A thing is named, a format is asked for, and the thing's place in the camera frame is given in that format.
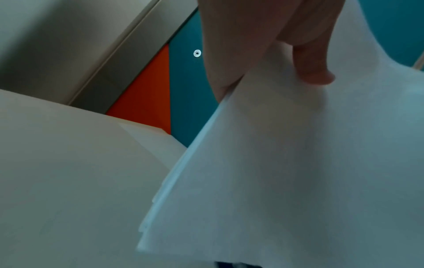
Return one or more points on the person's left hand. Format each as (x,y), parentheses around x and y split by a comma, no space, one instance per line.
(245,31)

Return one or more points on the stack of white paper sheets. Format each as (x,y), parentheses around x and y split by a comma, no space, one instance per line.
(281,170)

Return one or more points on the white round screw cap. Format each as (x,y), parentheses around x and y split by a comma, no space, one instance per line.
(197,53)

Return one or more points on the orange wall panel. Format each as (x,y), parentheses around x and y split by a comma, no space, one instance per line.
(149,94)

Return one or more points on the beige metal frame strip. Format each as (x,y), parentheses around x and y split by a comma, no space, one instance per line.
(126,52)

